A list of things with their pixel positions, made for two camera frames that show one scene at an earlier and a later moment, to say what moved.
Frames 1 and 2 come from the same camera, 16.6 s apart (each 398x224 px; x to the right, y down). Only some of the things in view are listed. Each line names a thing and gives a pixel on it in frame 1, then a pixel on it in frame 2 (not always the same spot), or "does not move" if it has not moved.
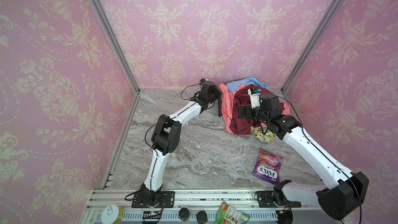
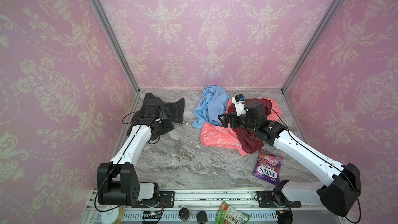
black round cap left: (183, 213) does not move
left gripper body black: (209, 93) → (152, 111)
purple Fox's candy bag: (268, 166) does not move
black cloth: (219, 106) → (174, 111)
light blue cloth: (231, 87) → (213, 103)
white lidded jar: (112, 214) does not move
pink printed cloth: (227, 99) → (217, 135)
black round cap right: (201, 217) does not move
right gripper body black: (244, 112) → (234, 120)
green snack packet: (228, 214) does not move
